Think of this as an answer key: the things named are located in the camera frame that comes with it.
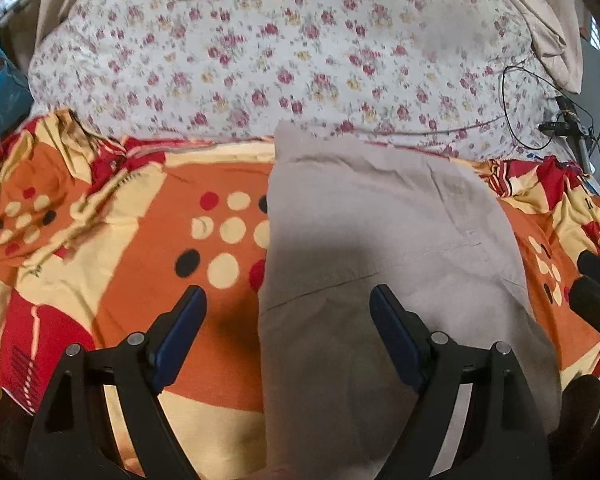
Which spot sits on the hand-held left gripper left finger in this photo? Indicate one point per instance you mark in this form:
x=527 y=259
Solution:
x=180 y=332

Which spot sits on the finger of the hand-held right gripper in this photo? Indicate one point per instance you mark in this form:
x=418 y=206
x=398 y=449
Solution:
x=597 y=265
x=592 y=305

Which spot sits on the blue plastic bag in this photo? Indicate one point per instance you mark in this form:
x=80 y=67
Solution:
x=5 y=95

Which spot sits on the tripod stand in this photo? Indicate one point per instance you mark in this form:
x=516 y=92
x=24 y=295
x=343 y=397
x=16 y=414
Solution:
x=582 y=147

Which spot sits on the orange red patterned bedsheet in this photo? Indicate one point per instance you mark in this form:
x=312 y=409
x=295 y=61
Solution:
x=130 y=260

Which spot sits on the beige zip jacket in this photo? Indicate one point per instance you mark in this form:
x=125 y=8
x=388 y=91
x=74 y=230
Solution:
x=380 y=210

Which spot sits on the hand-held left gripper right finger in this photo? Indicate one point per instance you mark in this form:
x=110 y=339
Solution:
x=397 y=332

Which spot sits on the white floral quilt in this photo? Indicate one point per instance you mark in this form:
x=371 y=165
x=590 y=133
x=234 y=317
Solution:
x=280 y=50

